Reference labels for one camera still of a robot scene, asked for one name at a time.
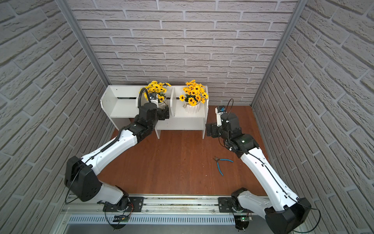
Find sunflower pot white vase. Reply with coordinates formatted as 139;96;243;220
144;81;171;109
179;80;209;114

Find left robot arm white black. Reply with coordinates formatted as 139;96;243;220
64;88;169;211

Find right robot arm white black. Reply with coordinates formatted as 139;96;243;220
206;106;312;234

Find white wooden shelf unit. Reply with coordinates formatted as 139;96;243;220
100;85;209;138

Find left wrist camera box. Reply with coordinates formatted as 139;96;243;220
149;93;158;103

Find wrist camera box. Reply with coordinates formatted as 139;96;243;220
215;106;226;126
149;93;158;103

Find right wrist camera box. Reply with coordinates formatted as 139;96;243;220
215;106;226;126

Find blue handled pliers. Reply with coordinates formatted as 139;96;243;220
214;156;234;176

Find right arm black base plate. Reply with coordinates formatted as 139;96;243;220
218;197;253;214

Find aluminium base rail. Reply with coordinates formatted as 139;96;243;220
60;194;301;216

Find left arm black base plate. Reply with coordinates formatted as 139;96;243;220
103;196;144;213

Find white perforated cable tray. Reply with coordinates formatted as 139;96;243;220
67;214;235;225

